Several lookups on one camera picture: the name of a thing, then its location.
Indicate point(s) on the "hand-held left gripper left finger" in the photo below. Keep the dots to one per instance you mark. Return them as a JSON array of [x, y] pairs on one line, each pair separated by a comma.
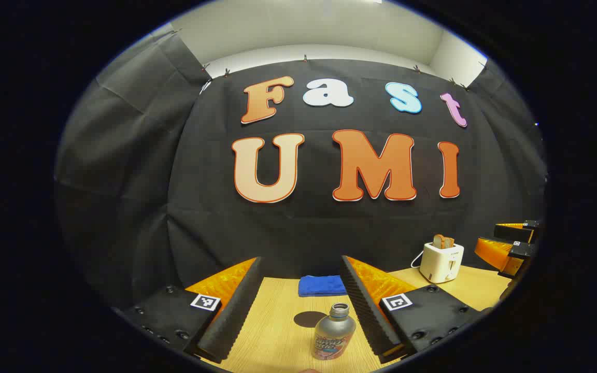
[[236, 311]]

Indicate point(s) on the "dark round coaster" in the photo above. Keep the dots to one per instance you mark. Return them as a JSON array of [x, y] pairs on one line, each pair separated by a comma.
[[306, 319]]

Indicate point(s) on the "silver water bottle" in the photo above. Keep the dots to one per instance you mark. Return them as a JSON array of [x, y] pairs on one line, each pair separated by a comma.
[[333, 334]]

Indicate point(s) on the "toasted bread slices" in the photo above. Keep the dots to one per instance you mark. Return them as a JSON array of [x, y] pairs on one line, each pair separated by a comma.
[[442, 241]]

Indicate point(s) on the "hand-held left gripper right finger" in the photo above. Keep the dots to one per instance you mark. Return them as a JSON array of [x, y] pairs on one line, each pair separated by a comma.
[[366, 311]]

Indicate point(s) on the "white toaster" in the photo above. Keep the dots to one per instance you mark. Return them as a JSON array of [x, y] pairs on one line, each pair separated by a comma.
[[439, 264]]

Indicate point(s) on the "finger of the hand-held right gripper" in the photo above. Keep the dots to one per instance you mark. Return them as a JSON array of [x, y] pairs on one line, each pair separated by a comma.
[[521, 231], [495, 252]]

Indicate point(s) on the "blue towel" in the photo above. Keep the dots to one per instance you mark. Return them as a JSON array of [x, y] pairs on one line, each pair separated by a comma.
[[322, 285]]

